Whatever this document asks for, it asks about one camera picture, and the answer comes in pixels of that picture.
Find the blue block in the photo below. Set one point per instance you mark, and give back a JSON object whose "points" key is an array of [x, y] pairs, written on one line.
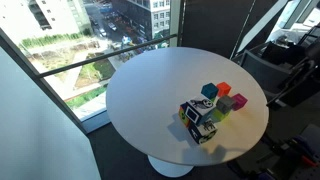
{"points": [[210, 90]]}

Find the green block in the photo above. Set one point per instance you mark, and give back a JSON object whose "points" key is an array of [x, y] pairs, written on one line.
{"points": [[213, 99]]}

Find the orange block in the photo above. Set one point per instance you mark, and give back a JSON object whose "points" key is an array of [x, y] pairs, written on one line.
{"points": [[223, 89]]}

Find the lime yellow-green block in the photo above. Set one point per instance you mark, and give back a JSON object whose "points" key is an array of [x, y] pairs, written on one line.
{"points": [[219, 116]]}

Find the grey block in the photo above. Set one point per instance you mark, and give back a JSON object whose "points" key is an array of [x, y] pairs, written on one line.
{"points": [[225, 104]]}

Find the magenta block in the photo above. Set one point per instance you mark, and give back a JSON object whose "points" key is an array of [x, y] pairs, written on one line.
{"points": [[239, 101]]}

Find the multicoloured patterned cube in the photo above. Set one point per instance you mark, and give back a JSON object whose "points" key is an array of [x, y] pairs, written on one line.
{"points": [[183, 115]]}

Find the white blue patterned cube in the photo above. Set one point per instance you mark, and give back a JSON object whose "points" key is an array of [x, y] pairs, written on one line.
{"points": [[199, 109]]}

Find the black white patterned cube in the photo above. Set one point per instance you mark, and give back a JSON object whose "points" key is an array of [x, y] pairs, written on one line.
{"points": [[203, 132]]}

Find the dark window handrail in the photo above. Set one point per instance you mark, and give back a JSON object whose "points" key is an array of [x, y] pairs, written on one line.
{"points": [[100, 57]]}

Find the dark blind panel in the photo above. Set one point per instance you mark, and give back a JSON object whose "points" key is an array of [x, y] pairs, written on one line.
{"points": [[213, 23]]}

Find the black office chair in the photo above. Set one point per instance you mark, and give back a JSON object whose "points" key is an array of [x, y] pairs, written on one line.
{"points": [[263, 71]]}

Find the black equipment pile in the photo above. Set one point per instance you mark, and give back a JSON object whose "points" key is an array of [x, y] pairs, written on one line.
{"points": [[286, 156]]}

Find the dark computer monitor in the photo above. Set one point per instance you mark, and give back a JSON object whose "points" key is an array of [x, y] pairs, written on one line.
{"points": [[311, 36]]}

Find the white table pedestal base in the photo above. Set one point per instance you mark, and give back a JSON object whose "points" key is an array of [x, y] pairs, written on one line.
{"points": [[168, 167]]}

